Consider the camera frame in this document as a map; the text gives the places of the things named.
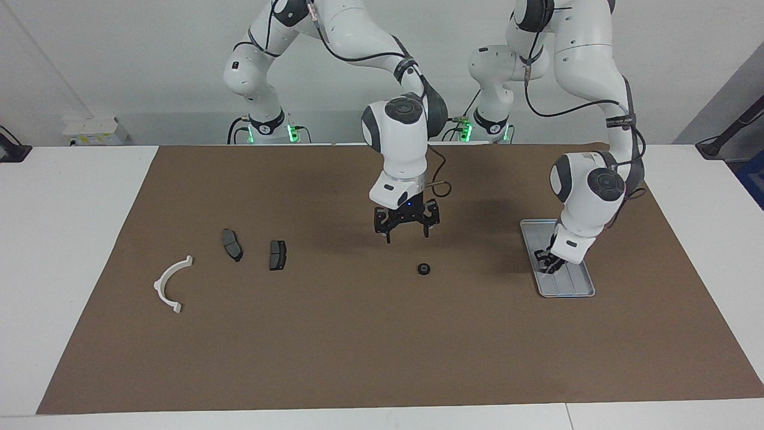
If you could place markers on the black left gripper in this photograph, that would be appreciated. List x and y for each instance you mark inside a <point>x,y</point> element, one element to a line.
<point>555,254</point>

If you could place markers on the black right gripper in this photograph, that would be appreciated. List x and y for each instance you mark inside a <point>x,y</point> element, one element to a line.
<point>409,212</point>

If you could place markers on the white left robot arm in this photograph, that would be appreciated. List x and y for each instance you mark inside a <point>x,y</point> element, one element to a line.
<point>588,71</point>

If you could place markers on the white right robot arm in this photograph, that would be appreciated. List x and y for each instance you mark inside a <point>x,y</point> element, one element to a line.
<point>400,149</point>

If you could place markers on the silver metal tray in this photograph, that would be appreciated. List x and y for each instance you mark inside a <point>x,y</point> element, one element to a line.
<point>573,286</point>

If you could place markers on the brown table mat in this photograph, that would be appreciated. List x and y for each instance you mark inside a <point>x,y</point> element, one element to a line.
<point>382,334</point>

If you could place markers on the rectangular dark brake pad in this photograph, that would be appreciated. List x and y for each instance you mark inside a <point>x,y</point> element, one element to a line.
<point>277,255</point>

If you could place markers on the curved dark brake pad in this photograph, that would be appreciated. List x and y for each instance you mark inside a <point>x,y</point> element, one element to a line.
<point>231,243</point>

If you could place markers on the black angled stand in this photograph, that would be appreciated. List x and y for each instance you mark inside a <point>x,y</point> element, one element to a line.
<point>725,136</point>

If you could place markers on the blue crate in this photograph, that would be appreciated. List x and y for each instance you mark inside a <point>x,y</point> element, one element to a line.
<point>753,179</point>

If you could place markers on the white box with yellow labels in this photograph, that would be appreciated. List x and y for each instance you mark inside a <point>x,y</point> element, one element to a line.
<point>95,131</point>

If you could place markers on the black clamp mount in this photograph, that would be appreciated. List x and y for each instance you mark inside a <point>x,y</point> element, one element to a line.
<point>15,152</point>

